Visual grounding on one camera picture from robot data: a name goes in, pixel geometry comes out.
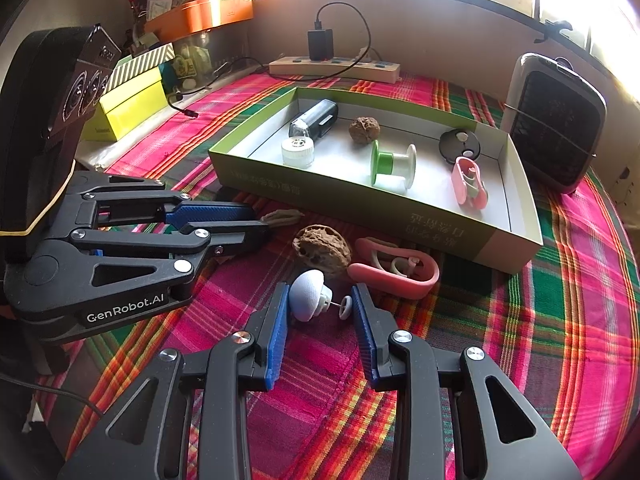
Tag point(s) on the green grey cardboard box tray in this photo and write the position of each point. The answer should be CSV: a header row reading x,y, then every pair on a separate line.
x,y
505,235

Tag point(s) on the black charger with cable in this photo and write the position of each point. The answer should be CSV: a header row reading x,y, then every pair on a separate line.
x,y
320,48

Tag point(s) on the yellow box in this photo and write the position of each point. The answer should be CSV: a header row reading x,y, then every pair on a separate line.
x,y
125,107

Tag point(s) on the striped green white box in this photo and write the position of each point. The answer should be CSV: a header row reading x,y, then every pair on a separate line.
x,y
133,66

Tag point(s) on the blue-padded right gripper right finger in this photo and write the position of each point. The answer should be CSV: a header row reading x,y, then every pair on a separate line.
x,y
498,434

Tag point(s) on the beige power strip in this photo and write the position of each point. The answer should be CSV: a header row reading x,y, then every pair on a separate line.
x,y
377,71

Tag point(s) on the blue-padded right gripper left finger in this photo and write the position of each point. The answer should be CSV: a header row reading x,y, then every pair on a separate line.
x,y
145,433

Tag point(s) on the grey black space heater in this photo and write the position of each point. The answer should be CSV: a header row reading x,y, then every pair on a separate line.
x,y
554,118

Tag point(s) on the brown walnut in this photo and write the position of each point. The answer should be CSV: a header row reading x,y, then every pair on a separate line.
x,y
364,130
323,248

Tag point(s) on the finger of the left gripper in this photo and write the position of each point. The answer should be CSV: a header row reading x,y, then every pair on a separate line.
x,y
225,239
200,212

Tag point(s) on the black round disc with buttons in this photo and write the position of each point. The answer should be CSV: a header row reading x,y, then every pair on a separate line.
x,y
456,143

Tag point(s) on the plaid bedspread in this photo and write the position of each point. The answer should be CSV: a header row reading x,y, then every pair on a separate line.
x,y
565,330

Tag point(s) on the pink clip lying flat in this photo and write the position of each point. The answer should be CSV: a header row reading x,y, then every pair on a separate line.
x,y
406,273

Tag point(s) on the green white thread spool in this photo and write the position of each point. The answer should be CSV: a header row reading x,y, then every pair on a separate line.
x,y
401,165

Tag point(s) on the orange tray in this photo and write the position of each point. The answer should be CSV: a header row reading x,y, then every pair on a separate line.
x,y
198,16

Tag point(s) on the pink clip with grey insert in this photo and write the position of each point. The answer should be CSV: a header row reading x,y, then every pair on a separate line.
x,y
468,185

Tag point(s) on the white round cap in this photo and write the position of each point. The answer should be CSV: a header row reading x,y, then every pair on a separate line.
x,y
298,151

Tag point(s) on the black rectangular device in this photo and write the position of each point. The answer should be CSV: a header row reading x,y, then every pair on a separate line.
x,y
315,122

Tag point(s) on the glass jar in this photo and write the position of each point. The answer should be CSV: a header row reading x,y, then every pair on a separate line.
x,y
192,63

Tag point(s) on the white mushroom-shaped knob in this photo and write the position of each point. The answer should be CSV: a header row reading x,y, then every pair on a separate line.
x,y
309,297

